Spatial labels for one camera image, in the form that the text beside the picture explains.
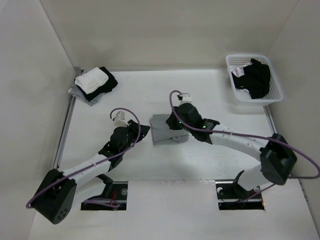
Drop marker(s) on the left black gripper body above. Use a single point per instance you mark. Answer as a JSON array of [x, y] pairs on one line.
[[132, 132]]

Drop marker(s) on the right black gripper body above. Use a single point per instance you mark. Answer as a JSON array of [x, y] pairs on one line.
[[174, 125]]

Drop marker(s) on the grey tank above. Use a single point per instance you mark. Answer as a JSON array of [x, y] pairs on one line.
[[76, 92], [161, 133]]

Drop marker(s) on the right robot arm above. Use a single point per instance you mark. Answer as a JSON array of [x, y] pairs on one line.
[[275, 159]]

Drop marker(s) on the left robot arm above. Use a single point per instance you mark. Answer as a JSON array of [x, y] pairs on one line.
[[58, 190]]

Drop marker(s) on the folded white tank top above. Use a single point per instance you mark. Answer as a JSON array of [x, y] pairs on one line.
[[91, 80]]

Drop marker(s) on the white tank top in basket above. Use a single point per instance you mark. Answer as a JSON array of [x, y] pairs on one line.
[[238, 71]]

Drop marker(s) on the folded grey tank top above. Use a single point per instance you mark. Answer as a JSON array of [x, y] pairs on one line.
[[76, 92]]

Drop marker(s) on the black tank top in basket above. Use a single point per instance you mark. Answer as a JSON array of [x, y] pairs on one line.
[[255, 81]]

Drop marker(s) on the white plastic laundry basket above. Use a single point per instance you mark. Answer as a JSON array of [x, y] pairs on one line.
[[242, 97]]

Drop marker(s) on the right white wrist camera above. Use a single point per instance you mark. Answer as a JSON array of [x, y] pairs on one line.
[[184, 98]]

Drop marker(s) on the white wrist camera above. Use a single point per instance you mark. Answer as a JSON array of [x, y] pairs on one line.
[[119, 119], [184, 98]]

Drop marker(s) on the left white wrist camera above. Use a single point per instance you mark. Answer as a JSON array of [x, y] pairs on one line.
[[119, 119]]

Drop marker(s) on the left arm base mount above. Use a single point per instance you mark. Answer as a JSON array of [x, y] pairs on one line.
[[104, 194]]

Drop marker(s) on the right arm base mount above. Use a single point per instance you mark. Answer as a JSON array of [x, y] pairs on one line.
[[231, 196]]

